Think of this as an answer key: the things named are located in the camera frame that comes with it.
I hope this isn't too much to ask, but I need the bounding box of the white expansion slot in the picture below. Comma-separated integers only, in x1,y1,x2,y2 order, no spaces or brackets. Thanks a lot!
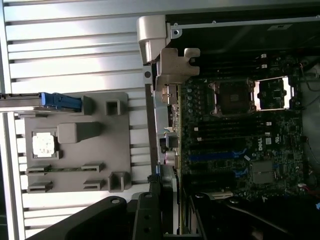
211,190,233,200

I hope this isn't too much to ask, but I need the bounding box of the silver chipset heatsink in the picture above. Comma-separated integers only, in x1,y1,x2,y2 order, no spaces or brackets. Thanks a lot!
251,159,275,185

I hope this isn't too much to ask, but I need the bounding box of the grey plastic parts rack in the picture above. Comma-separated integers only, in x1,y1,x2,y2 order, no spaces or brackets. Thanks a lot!
18,91,132,195

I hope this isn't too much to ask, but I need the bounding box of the green motherboard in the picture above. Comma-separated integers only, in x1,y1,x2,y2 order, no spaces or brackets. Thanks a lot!
179,49,308,201

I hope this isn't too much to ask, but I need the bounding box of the CPU socket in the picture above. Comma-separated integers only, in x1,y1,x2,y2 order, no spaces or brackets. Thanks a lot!
208,78,256,118

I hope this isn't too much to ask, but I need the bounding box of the silver CPU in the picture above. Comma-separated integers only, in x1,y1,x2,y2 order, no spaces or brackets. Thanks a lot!
32,132,57,157

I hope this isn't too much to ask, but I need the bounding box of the metal socket cover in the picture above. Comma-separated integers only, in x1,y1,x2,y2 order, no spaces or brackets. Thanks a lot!
253,76,292,111

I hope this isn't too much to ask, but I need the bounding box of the hard disk with blue caddy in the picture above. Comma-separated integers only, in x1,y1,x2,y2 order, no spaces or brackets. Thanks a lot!
0,91,83,113

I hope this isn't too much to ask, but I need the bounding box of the open black PC case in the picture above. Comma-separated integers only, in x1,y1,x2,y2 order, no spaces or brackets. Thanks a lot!
136,13,320,240

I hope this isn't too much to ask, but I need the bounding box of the white case sticker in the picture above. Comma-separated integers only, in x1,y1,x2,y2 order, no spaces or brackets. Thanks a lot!
266,23,294,32

